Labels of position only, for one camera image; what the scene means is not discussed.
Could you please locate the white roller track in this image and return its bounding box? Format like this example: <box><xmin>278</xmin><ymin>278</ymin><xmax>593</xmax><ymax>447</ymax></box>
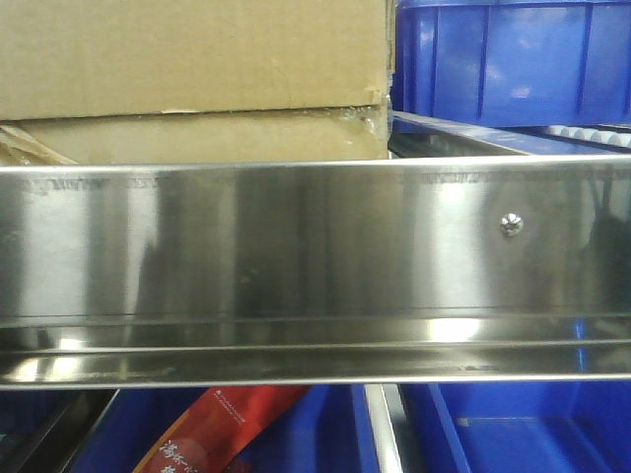
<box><xmin>543</xmin><ymin>125</ymin><xmax>631</xmax><ymax>148</ymax></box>

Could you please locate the silver rail screw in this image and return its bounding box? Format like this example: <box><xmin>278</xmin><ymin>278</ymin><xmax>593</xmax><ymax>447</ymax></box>
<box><xmin>500</xmin><ymin>213</ymin><xmax>525</xmax><ymax>237</ymax></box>

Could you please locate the stainless steel shelf rail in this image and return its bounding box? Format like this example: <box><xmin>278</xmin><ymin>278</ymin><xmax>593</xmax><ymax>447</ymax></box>
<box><xmin>1</xmin><ymin>156</ymin><xmax>630</xmax><ymax>389</ymax></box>

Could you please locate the red printed package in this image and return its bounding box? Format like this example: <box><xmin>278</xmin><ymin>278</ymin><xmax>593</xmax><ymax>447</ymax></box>
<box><xmin>134</xmin><ymin>385</ymin><xmax>309</xmax><ymax>472</ymax></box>

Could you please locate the lower right blue bin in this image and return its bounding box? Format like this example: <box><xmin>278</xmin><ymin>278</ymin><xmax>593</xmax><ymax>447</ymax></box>
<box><xmin>400</xmin><ymin>381</ymin><xmax>630</xmax><ymax>472</ymax></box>

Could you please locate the brown cardboard carton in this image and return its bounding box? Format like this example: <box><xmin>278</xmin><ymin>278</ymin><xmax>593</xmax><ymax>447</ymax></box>
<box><xmin>1</xmin><ymin>1</ymin><xmax>394</xmax><ymax>166</ymax></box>

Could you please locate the lower left blue bin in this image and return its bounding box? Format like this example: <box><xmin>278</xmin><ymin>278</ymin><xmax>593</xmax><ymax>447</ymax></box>
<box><xmin>67</xmin><ymin>384</ymin><xmax>380</xmax><ymax>472</ymax></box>

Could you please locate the upper blue plastic bin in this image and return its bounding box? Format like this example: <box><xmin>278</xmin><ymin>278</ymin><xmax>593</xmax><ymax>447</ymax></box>
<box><xmin>391</xmin><ymin>1</ymin><xmax>630</xmax><ymax>128</ymax></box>

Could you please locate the steel shelf divider bar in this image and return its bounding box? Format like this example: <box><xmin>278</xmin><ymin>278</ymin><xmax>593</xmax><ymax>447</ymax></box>
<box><xmin>364</xmin><ymin>383</ymin><xmax>423</xmax><ymax>473</ymax></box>

